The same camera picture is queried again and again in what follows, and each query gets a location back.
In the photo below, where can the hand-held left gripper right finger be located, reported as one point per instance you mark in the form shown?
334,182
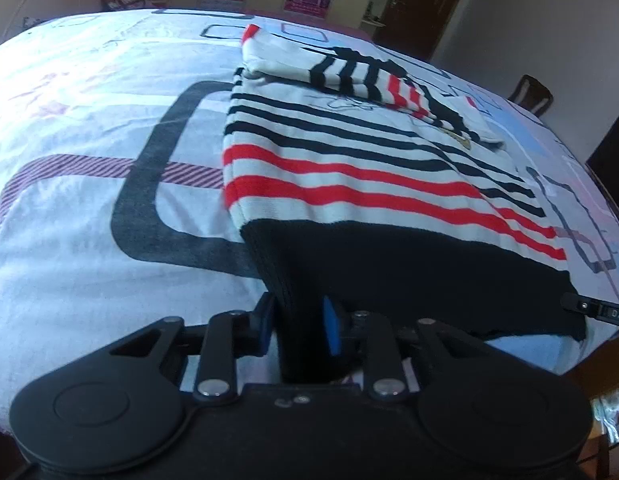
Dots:
332,330

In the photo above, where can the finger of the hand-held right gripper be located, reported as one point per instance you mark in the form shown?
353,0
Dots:
592,308

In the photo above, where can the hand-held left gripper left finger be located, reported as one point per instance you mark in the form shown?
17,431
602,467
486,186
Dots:
264,320

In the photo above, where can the striped cartoon sweater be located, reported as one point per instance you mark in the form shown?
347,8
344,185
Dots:
364,185

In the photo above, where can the dark wooden chair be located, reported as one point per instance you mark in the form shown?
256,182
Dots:
532,95

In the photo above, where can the patterned white bed sheet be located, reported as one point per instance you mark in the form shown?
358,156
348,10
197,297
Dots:
89,110

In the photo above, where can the dark wooden door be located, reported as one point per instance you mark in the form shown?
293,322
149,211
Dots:
429,5

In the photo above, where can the small white patterned pillow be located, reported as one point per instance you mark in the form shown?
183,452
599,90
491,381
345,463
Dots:
35,21

